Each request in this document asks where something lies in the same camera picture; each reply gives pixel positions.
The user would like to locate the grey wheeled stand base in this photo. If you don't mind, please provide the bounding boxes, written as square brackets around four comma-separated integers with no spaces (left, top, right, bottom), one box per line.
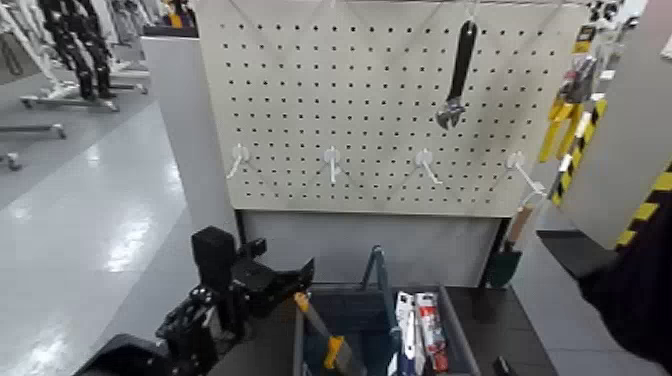
[20,93,121,113]

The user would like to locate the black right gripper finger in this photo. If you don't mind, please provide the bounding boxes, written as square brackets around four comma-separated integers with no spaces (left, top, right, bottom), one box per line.
[492,355,520,376]

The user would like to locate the green trowel with wooden handle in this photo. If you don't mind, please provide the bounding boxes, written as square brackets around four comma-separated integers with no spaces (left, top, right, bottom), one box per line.
[481,203,536,290]

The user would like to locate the red and white package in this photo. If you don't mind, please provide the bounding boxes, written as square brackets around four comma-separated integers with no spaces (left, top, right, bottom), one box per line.
[414,292,451,374]

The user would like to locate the dark plastic crate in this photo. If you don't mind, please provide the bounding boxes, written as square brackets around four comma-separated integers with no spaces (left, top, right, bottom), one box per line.
[292,283,482,376]

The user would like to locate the white robot stand frame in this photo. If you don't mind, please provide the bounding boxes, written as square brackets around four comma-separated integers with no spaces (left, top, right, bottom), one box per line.
[0,0,80,101]

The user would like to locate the yellow-handled pliers in package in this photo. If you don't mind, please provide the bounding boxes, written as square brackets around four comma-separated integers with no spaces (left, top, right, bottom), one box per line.
[537,23,601,164]

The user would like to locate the yellow and black machine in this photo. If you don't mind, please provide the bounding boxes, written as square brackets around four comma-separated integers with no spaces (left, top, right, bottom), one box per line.
[162,0,200,30]

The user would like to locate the black adjustable wrench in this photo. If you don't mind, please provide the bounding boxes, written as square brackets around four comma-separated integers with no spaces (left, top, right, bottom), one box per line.
[434,19,479,131]

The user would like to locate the green metal stand frame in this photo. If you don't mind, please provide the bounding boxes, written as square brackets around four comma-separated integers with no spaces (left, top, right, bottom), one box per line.
[361,244,403,358]

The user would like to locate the grey metal base panel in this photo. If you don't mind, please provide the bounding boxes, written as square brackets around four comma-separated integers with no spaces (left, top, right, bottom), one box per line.
[238,208,504,288]

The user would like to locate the white humanoid robot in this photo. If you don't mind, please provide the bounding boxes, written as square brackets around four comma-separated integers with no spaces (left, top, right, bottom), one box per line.
[107,0,164,48]

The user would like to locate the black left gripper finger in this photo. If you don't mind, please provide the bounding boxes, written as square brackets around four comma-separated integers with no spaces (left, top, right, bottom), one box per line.
[290,257,317,291]
[262,290,307,319]

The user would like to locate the orange black scraper tool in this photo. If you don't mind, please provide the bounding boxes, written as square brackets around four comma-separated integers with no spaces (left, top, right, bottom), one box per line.
[292,291,366,376]

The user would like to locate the grey panel with hazard stripes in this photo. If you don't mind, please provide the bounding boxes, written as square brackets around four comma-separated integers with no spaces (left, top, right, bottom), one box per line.
[548,0,672,252]

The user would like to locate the beige perforated pegboard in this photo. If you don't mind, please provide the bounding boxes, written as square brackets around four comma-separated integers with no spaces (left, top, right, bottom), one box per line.
[195,0,592,218]

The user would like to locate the white pegboard hook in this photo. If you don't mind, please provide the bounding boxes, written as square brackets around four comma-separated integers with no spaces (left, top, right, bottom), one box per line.
[414,148,443,188]
[505,152,548,197]
[322,146,343,186]
[226,144,251,181]

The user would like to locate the black humanoid robot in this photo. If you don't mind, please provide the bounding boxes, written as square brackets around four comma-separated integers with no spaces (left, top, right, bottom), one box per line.
[37,0,118,101]

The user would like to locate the grey side partition panel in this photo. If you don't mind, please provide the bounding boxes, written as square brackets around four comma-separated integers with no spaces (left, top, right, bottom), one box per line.
[140,35,244,248]

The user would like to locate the grey floor stand bar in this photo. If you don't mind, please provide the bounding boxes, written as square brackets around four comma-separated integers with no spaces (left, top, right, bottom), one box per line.
[0,123,68,140]

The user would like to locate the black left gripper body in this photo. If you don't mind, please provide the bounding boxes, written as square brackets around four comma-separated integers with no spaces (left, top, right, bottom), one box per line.
[230,238,298,319]

